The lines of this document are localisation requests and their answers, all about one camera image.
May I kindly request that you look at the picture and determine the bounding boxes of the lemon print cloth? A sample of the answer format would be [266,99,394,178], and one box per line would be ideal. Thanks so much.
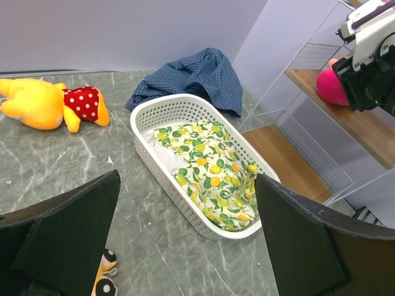
[153,120,259,231]

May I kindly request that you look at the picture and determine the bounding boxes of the black-haired doll pink striped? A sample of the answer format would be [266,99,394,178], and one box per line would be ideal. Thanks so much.
[316,58,349,106]

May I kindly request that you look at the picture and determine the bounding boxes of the yellow plush face-down red dress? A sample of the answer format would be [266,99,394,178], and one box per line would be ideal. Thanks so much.
[1,78,110,133]

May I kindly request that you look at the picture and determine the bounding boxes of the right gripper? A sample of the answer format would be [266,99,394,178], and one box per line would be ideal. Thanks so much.
[332,37,394,116]

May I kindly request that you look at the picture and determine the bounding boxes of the blue checked cloth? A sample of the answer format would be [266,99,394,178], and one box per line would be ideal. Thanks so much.
[125,47,243,118]

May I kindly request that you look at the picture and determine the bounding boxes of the white wire wooden shelf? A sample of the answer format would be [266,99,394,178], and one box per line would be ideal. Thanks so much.
[234,1,394,205]

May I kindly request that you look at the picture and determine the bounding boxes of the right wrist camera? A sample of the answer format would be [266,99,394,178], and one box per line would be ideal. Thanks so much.
[336,0,394,72]

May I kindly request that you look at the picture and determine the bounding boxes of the yellow plush red dotted dress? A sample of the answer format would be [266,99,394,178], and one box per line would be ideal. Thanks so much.
[91,249,118,296]

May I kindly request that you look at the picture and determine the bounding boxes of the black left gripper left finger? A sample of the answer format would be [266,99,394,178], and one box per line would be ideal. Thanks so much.
[1,170,121,295]

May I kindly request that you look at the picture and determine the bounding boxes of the white plastic basket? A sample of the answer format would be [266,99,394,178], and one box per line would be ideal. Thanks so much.
[130,94,278,240]

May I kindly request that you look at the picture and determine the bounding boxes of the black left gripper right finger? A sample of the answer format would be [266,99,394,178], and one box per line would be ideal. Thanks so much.
[255,174,394,295]

